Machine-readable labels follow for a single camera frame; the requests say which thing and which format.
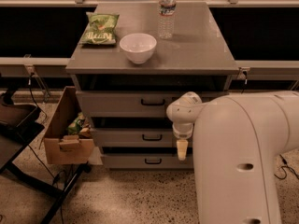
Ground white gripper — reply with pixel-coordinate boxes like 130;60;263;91
172;123;193;161

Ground grey drawer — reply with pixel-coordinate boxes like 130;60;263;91
102;155;193;169
91;129;177;147
76;90;230;119

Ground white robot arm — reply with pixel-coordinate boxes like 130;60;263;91
166;91;299;224

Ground grey bottom drawer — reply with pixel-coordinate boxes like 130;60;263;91
102;155;193;169

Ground grey drawer cabinet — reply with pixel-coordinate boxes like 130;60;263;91
66;2;238;158

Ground grey top drawer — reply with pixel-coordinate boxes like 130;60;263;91
76;90;230;119

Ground white ceramic bowl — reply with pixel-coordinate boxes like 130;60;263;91
120;33;157;64

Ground green snack bag in box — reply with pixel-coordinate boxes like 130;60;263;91
66;112;85;135

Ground cardboard box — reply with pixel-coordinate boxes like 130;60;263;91
43;87;94;164

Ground green chip bag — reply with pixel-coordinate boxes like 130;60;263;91
79;12;119;45

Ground clear plastic water bottle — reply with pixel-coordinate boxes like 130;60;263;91
158;0;177;39

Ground black floor cable right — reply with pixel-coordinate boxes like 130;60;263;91
274;154;299;181

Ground black cable left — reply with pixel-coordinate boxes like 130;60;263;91
27;72;68;224

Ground metal railing frame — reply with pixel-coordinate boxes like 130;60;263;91
1;0;299;91

